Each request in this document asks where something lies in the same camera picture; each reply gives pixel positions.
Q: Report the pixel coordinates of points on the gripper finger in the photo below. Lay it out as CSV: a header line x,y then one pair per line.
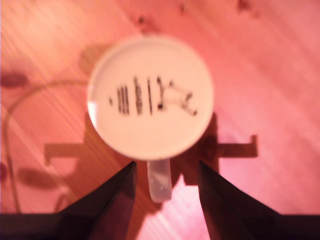
x,y
237,220
100,220

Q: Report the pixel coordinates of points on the white printed coffee mug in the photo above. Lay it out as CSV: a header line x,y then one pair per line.
x,y
150,125

